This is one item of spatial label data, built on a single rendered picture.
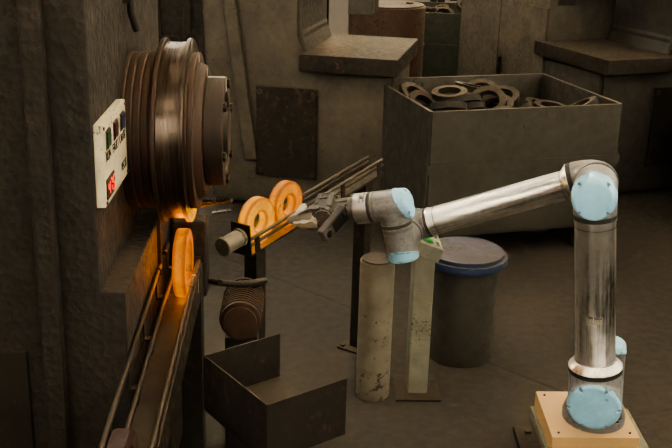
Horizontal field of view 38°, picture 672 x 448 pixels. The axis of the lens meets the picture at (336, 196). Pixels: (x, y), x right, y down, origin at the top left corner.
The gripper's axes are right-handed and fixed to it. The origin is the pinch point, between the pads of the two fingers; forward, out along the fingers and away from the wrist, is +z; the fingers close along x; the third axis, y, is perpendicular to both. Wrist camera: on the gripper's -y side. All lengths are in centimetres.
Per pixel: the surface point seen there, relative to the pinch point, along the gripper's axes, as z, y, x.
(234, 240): 19.9, -1.0, -3.8
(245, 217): 17.7, 7.3, -2.3
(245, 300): 16.8, -16.0, -14.8
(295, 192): 9.8, 29.3, -13.3
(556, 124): -56, 178, -117
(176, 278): 15.6, -39.9, 20.8
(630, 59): -91, 268, -149
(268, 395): -15, -73, 12
